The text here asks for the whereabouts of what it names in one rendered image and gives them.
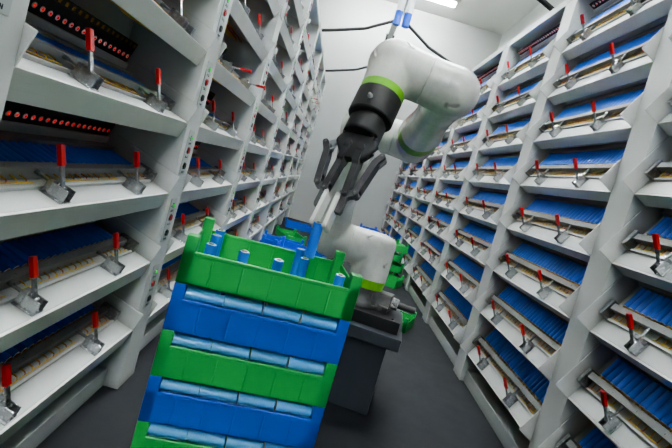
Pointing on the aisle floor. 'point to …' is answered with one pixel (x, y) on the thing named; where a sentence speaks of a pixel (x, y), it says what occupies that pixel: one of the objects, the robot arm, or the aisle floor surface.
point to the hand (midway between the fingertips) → (326, 210)
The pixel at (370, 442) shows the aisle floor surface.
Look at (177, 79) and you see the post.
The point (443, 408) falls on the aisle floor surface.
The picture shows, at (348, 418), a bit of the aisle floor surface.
